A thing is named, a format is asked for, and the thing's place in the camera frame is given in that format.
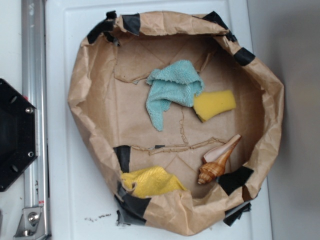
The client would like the white plastic tray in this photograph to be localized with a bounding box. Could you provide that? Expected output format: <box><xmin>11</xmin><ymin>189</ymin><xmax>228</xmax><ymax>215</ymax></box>
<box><xmin>44</xmin><ymin>0</ymin><xmax>274</xmax><ymax>240</ymax></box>

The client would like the yellow sponge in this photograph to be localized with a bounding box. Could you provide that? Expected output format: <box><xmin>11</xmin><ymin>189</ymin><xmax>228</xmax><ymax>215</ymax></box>
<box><xmin>193</xmin><ymin>90</ymin><xmax>237</xmax><ymax>122</ymax></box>

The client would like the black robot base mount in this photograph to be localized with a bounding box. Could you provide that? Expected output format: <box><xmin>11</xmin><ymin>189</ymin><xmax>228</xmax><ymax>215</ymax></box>
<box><xmin>0</xmin><ymin>79</ymin><xmax>37</xmax><ymax>192</ymax></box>

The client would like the aluminium frame rail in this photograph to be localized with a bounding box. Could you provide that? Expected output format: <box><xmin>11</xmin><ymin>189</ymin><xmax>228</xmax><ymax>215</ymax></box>
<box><xmin>21</xmin><ymin>0</ymin><xmax>51</xmax><ymax>240</ymax></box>

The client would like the yellow cloth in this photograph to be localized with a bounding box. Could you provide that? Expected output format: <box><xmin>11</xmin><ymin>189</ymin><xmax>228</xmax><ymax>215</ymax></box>
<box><xmin>121</xmin><ymin>165</ymin><xmax>188</xmax><ymax>199</ymax></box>

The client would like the light blue terry cloth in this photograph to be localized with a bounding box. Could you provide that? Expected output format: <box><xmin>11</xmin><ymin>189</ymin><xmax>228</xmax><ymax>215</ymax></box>
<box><xmin>146</xmin><ymin>59</ymin><xmax>205</xmax><ymax>132</ymax></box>

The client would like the brown paper bin liner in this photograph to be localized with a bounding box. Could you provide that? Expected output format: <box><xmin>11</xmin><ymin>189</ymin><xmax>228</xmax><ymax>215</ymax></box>
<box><xmin>68</xmin><ymin>11</ymin><xmax>284</xmax><ymax>236</ymax></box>

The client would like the brown conch seashell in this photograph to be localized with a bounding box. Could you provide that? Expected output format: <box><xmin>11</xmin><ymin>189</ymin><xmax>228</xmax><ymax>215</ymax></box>
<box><xmin>197</xmin><ymin>134</ymin><xmax>242</xmax><ymax>185</ymax></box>

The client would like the metal corner bracket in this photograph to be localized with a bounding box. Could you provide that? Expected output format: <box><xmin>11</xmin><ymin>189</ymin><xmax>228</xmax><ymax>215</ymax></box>
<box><xmin>13</xmin><ymin>207</ymin><xmax>46</xmax><ymax>240</ymax></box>

